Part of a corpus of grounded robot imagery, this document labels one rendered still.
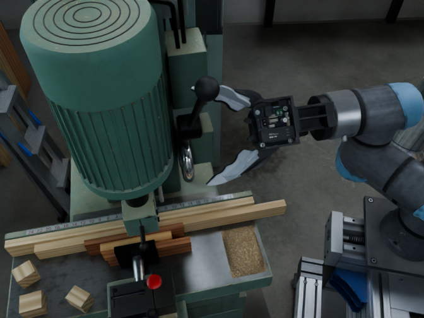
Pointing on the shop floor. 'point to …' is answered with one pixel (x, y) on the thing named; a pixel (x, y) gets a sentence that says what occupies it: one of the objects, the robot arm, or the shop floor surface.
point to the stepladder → (33, 166)
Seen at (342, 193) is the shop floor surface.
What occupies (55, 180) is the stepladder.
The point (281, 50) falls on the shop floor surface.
